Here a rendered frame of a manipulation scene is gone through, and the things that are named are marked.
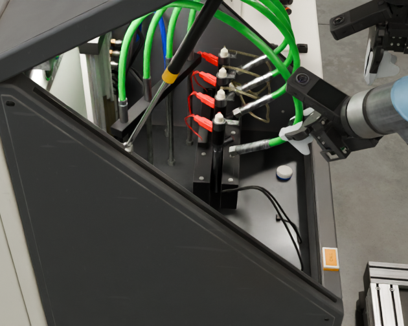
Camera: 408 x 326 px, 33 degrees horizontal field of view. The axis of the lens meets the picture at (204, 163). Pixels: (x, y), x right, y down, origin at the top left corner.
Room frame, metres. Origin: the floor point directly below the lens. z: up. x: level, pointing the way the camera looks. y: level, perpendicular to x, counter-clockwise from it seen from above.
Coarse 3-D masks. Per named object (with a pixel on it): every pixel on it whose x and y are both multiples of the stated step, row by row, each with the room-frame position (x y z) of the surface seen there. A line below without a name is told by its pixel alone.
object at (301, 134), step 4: (300, 128) 0.88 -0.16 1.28; (304, 128) 0.87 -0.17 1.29; (308, 128) 0.87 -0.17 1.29; (312, 128) 0.87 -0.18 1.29; (292, 132) 0.89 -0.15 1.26; (296, 132) 0.88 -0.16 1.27; (300, 132) 0.87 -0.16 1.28; (304, 132) 0.86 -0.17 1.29; (308, 132) 0.86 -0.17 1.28; (288, 136) 0.89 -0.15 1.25; (292, 136) 0.88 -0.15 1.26; (296, 136) 0.87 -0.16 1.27; (300, 136) 0.87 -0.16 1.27; (304, 136) 0.87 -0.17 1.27; (296, 140) 0.87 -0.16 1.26
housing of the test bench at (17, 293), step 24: (0, 0) 0.90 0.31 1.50; (0, 144) 0.76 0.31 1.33; (0, 168) 0.76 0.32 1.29; (0, 192) 0.76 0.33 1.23; (0, 216) 0.76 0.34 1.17; (0, 240) 0.76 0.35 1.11; (24, 240) 0.76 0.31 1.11; (0, 264) 0.76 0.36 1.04; (24, 264) 0.76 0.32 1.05; (0, 288) 0.76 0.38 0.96; (24, 288) 0.76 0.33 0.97; (0, 312) 0.76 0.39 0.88; (24, 312) 0.76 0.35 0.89
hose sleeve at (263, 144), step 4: (260, 140) 0.97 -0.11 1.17; (264, 140) 0.96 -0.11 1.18; (268, 140) 0.96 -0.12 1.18; (244, 144) 0.98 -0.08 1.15; (248, 144) 0.98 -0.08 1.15; (252, 144) 0.97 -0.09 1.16; (256, 144) 0.97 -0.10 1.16; (260, 144) 0.96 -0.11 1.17; (264, 144) 0.96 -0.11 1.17; (268, 144) 0.95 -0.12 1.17; (236, 148) 0.98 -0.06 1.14; (240, 148) 0.98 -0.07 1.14; (244, 148) 0.97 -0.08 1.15; (248, 148) 0.97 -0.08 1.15; (252, 148) 0.97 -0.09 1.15; (256, 148) 0.96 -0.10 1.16; (260, 148) 0.96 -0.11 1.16; (264, 148) 0.96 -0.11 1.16; (236, 152) 0.98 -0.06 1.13; (240, 152) 0.98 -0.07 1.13; (244, 152) 0.97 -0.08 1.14; (248, 152) 0.97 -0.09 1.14
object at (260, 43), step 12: (180, 0) 1.04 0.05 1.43; (216, 12) 1.01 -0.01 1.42; (132, 24) 1.08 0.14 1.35; (228, 24) 1.00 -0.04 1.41; (240, 24) 0.99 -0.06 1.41; (132, 36) 1.08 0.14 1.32; (252, 36) 0.98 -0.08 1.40; (264, 48) 0.97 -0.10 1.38; (120, 60) 1.09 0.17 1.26; (276, 60) 0.96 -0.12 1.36; (120, 72) 1.09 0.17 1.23; (288, 72) 0.95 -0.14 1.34; (120, 84) 1.09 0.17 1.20; (120, 96) 1.09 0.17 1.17; (300, 108) 0.93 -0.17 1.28; (300, 120) 0.93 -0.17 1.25; (276, 144) 0.95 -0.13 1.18
